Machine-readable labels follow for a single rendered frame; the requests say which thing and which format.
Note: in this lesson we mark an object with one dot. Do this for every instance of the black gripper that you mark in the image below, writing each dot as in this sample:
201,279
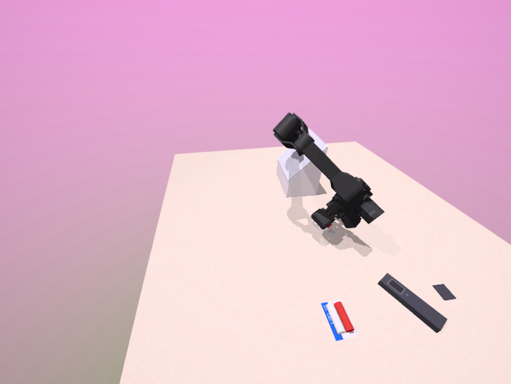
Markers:
325,217

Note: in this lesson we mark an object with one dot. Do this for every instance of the dark grey flat panel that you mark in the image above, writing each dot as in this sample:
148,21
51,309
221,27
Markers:
444,292

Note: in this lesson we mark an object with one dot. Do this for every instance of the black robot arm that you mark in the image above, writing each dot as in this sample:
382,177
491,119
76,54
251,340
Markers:
352,191

